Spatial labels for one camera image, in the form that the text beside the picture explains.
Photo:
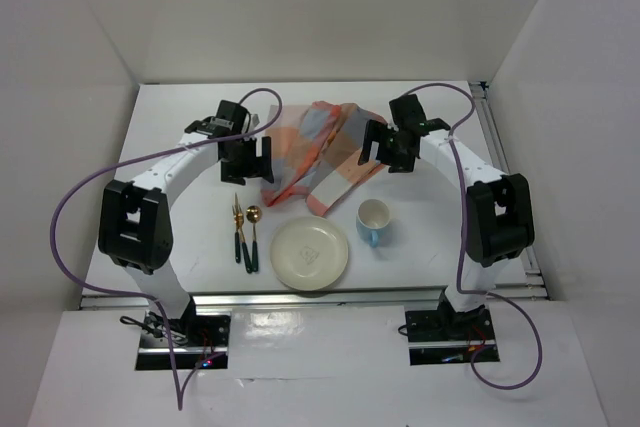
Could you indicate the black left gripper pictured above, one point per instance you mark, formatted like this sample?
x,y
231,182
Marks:
x,y
255,167

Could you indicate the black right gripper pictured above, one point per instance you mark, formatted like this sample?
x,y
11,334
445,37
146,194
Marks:
x,y
376,131

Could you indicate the gold fork green handle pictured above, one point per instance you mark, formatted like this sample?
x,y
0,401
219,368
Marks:
x,y
238,216

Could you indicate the gold spoon green handle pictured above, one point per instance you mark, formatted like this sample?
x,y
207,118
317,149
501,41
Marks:
x,y
253,216

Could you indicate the orange blue checkered cloth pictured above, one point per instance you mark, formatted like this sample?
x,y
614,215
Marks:
x,y
315,151

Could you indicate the light blue mug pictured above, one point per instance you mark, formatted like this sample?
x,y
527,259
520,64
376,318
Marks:
x,y
373,218

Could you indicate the cream round plate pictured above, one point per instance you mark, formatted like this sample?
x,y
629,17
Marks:
x,y
308,253

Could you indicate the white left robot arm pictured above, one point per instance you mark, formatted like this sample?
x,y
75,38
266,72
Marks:
x,y
135,229

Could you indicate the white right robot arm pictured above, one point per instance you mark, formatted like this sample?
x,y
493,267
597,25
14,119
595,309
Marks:
x,y
496,212

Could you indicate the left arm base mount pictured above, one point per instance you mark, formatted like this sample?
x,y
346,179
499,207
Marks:
x,y
208,346

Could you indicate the aluminium front rail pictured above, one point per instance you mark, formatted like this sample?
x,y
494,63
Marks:
x,y
296,299

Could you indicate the aluminium rail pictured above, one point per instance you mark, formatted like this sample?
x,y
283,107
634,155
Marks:
x,y
296,299
534,278

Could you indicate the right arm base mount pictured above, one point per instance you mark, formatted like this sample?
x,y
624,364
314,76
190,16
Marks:
x,y
431,342

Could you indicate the aluminium right side rail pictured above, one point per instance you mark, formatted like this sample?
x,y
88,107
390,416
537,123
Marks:
x,y
534,278

